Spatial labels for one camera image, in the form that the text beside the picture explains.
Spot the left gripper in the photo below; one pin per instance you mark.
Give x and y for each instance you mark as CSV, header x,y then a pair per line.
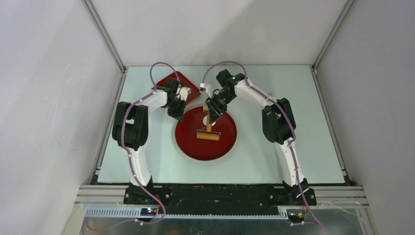
x,y
179,114

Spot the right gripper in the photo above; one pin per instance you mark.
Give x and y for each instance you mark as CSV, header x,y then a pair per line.
x,y
214,114

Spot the wooden dough roller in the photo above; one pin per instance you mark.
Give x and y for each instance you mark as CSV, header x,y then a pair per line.
x,y
208,134

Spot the round red plate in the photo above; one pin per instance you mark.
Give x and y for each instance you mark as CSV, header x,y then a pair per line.
x,y
202,141

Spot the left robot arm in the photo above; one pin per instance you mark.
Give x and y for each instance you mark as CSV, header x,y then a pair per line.
x,y
131,124

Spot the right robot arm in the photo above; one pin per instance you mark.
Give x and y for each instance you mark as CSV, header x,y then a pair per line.
x,y
278,123

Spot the white dough ball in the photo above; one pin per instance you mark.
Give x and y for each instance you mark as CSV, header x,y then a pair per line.
x,y
205,120

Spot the rectangular red tray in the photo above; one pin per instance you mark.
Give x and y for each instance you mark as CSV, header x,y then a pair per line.
x,y
184,82

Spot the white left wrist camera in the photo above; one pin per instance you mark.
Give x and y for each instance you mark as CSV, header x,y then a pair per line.
x,y
184,92

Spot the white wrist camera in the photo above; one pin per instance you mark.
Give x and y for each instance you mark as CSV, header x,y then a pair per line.
x,y
207,88
184,92

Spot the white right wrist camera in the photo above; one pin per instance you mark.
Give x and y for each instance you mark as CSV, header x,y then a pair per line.
x,y
207,88

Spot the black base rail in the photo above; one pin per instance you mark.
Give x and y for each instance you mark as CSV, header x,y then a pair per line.
x,y
219,199

